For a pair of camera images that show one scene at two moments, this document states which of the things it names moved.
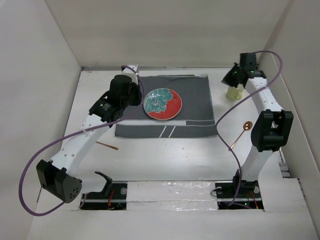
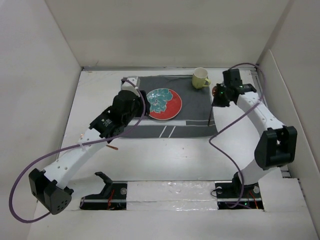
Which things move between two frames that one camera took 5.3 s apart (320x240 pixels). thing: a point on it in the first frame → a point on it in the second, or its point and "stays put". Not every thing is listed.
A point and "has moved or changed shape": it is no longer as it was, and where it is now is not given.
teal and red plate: (162, 104) stays put
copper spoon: (247, 125) → (214, 91)
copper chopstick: (113, 147) stays put
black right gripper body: (231, 77) → (221, 99)
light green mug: (235, 93) has moved or changed shape
